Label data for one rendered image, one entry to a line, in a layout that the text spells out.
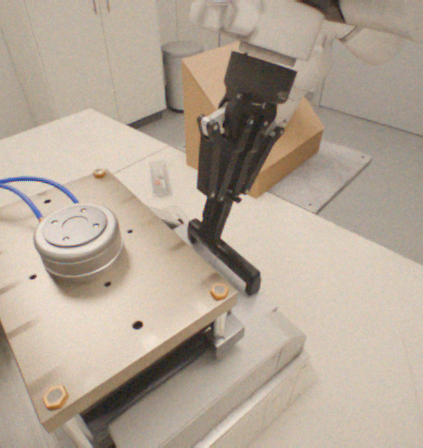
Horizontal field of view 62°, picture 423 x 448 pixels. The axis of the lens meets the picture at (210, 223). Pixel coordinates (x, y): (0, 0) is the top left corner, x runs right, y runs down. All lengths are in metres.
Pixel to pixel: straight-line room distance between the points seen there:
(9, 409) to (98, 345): 0.23
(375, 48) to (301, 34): 0.56
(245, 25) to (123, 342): 0.31
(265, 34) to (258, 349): 0.33
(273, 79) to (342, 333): 0.53
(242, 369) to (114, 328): 0.16
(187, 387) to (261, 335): 0.10
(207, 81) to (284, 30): 0.68
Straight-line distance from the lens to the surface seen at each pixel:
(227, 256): 0.50
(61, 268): 0.35
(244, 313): 0.48
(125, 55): 2.92
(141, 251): 0.37
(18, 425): 0.51
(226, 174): 0.42
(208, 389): 0.40
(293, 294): 0.80
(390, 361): 0.77
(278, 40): 0.38
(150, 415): 0.40
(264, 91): 0.39
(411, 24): 0.40
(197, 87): 1.03
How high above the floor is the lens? 1.37
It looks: 41 degrees down
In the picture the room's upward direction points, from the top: straight up
